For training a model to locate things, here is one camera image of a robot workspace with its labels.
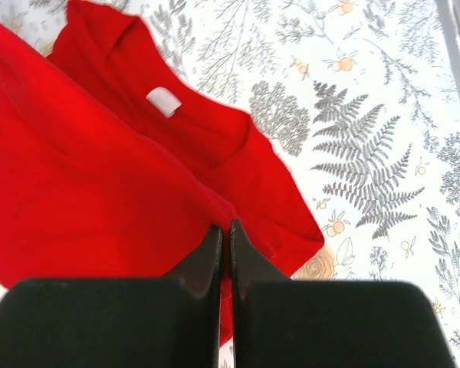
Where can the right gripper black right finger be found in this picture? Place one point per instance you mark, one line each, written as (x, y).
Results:
(279, 322)

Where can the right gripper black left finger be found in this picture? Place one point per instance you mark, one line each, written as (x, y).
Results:
(171, 321)

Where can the red t-shirt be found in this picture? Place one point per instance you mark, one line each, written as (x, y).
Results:
(110, 166)

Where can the floral patterned table mat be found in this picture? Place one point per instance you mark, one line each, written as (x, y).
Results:
(358, 102)

